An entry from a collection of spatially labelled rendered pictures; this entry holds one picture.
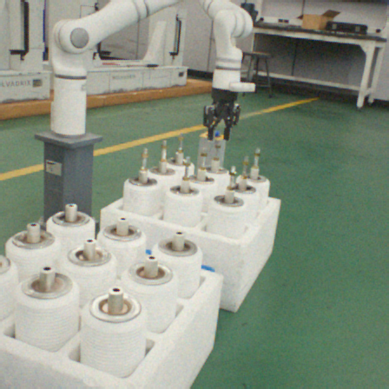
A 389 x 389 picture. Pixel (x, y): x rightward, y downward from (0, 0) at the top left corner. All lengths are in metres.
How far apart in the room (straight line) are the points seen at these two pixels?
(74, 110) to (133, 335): 0.88
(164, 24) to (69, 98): 3.43
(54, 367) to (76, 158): 0.83
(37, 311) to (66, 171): 0.77
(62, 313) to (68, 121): 0.80
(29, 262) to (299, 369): 0.59
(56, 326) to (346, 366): 0.64
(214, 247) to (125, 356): 0.50
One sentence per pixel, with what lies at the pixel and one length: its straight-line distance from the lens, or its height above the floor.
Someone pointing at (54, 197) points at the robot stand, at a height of 0.12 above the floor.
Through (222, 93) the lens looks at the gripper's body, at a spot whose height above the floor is 0.48.
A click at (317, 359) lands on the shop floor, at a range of 1.12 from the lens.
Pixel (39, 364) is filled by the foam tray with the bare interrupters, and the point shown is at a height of 0.18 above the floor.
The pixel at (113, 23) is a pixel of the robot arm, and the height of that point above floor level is 0.63.
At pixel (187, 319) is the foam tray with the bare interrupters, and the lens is 0.84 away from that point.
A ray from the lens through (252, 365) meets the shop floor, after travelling 1.06.
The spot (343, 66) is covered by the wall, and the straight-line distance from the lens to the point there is 6.15.
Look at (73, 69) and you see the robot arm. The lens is 1.44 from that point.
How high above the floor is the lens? 0.65
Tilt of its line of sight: 19 degrees down
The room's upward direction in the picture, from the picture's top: 6 degrees clockwise
